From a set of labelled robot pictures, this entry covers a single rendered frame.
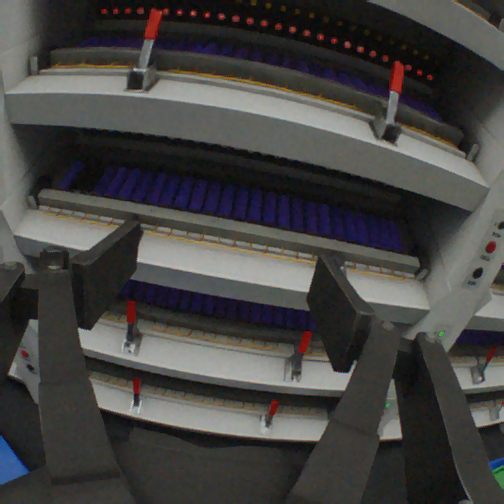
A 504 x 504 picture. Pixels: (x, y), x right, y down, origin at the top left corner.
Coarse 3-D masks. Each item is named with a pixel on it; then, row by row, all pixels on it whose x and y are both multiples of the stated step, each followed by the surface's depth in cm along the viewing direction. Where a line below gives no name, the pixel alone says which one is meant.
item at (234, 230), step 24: (48, 192) 39; (120, 216) 40; (144, 216) 40; (168, 216) 40; (192, 216) 41; (240, 240) 42; (264, 240) 42; (288, 240) 41; (312, 240) 42; (336, 240) 43; (384, 264) 43; (408, 264) 43
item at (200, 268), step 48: (96, 144) 47; (144, 144) 47; (384, 192) 50; (48, 240) 37; (96, 240) 39; (144, 240) 40; (192, 240) 41; (432, 240) 44; (192, 288) 41; (240, 288) 40; (288, 288) 40; (384, 288) 42; (432, 288) 42
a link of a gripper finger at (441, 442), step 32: (416, 352) 11; (416, 384) 10; (448, 384) 8; (416, 416) 8; (448, 416) 7; (416, 448) 7; (448, 448) 6; (480, 448) 6; (416, 480) 6; (448, 480) 5; (480, 480) 5
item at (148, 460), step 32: (128, 448) 5; (160, 448) 5; (192, 448) 5; (224, 448) 6; (256, 448) 6; (32, 480) 3; (128, 480) 4; (160, 480) 4; (192, 480) 5; (224, 480) 5; (256, 480) 5; (288, 480) 5
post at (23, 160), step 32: (32, 0) 24; (64, 0) 30; (0, 32) 23; (32, 32) 27; (0, 96) 27; (0, 128) 29; (32, 128) 36; (64, 128) 45; (0, 160) 31; (32, 160) 38; (0, 192) 33; (0, 224) 35; (32, 256) 43; (32, 352) 49; (32, 384) 55
